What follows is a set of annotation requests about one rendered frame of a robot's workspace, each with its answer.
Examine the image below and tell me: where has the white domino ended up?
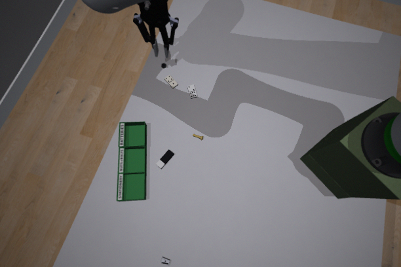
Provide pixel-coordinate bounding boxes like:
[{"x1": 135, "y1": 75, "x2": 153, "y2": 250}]
[
  {"x1": 164, "y1": 75, "x2": 178, "y2": 88},
  {"x1": 187, "y1": 84, "x2": 197, "y2": 99}
]

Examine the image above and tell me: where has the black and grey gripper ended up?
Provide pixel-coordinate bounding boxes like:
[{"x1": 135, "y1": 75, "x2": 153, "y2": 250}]
[{"x1": 133, "y1": 3, "x2": 179, "y2": 58}]

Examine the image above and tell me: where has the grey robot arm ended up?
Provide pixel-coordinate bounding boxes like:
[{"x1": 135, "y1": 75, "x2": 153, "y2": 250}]
[{"x1": 82, "y1": 0, "x2": 401, "y2": 179}]

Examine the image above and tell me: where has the green three-compartment bin rack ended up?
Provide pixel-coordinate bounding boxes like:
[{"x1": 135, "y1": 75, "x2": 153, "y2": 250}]
[{"x1": 117, "y1": 122, "x2": 147, "y2": 202}]

